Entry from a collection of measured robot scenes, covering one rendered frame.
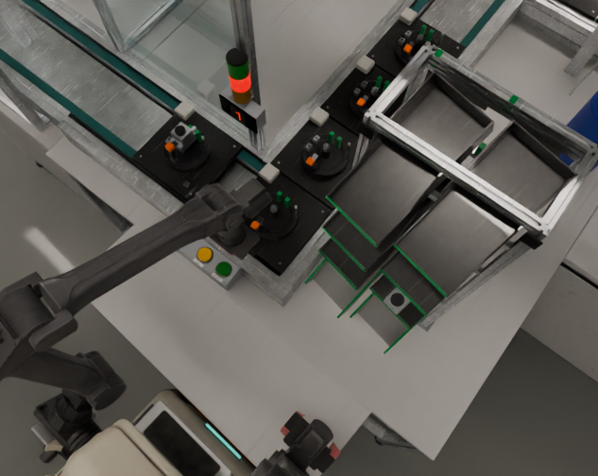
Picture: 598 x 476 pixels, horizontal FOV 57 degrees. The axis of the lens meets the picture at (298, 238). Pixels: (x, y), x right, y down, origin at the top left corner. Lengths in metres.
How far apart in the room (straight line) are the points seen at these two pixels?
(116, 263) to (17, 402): 1.82
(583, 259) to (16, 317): 1.55
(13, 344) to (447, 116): 0.79
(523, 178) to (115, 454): 0.89
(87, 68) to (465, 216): 1.41
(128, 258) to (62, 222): 1.90
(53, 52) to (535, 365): 2.28
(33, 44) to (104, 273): 1.33
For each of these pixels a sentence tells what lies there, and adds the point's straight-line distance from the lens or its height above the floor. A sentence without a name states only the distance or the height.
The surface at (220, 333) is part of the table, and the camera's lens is 1.62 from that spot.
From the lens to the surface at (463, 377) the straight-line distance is 1.66.
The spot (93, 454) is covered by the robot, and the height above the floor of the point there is 1.37.
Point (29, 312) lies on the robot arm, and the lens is 0.91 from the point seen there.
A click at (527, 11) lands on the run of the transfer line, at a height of 0.90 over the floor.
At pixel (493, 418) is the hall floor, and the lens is 2.59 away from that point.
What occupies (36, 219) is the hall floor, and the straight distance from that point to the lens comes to 2.89.
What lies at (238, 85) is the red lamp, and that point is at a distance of 1.35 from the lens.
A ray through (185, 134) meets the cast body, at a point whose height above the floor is 1.09.
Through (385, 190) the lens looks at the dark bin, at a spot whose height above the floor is 1.54.
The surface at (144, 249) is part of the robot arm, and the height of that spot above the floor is 1.57.
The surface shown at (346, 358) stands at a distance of 1.60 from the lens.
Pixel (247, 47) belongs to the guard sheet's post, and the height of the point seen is 1.43.
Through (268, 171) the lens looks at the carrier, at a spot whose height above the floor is 0.99.
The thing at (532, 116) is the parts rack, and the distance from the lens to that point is 1.01.
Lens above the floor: 2.44
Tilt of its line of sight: 71 degrees down
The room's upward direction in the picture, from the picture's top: 2 degrees clockwise
